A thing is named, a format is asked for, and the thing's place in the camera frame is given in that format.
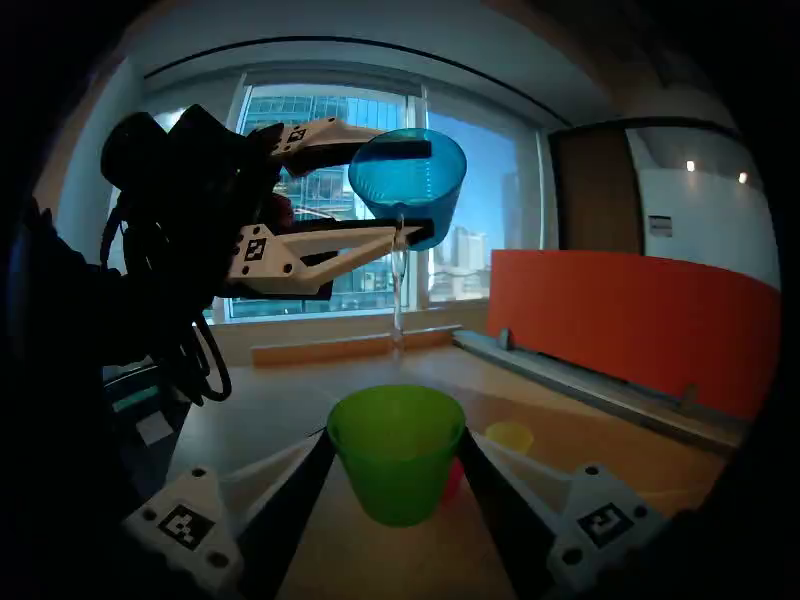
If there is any person's body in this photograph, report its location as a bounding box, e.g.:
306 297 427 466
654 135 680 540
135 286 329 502
4 198 189 589

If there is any yellow plastic cup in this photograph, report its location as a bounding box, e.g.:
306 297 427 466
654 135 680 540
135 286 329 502
485 421 535 454

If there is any green plastic cup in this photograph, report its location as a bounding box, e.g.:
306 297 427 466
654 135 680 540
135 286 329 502
326 384 468 528

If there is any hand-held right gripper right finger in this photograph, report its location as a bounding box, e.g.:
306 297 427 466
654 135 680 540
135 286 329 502
457 427 669 600

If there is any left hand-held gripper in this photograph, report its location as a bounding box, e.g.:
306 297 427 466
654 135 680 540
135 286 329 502
99 104 436 301

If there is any blue plastic cup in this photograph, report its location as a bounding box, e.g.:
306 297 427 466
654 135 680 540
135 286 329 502
347 127 468 253

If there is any red desk screen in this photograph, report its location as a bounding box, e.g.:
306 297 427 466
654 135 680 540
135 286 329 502
452 249 784 450

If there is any black cable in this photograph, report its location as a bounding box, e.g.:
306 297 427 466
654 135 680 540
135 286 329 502
99 193 234 408

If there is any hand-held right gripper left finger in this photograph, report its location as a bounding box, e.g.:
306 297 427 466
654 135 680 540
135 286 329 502
122 431 339 600

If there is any red plastic cup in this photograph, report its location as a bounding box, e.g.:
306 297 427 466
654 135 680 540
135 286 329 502
441 457 466 503

